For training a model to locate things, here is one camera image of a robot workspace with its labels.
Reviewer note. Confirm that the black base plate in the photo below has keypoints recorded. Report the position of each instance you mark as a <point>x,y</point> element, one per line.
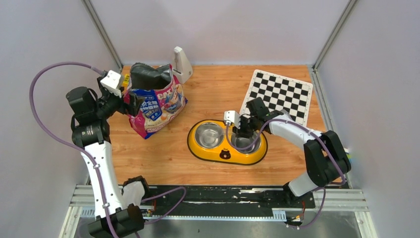
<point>222,201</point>

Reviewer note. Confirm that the black white checkerboard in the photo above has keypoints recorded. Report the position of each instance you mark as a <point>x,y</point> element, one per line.
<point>280,93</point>

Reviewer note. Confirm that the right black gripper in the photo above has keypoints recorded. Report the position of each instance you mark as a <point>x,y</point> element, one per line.
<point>240,132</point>

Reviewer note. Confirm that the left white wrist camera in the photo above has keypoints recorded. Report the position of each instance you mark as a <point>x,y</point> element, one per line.
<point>112,81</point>

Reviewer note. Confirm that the aluminium rail frame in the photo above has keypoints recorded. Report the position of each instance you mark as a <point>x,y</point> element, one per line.
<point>335,200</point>

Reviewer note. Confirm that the colourful pet food bag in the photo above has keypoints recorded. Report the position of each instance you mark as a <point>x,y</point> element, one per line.
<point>161,97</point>

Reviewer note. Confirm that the yellow double pet bowl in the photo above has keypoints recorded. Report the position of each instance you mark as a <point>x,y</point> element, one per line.
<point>210,140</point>

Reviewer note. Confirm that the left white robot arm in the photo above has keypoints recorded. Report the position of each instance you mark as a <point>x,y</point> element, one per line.
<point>117,209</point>

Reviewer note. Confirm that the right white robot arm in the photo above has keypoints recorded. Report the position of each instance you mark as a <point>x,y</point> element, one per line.
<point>325,157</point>

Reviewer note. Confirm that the white small box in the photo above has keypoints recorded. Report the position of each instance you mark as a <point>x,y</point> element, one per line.
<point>181,66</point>

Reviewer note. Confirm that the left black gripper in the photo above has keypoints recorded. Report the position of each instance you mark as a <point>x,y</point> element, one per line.
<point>132,108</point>

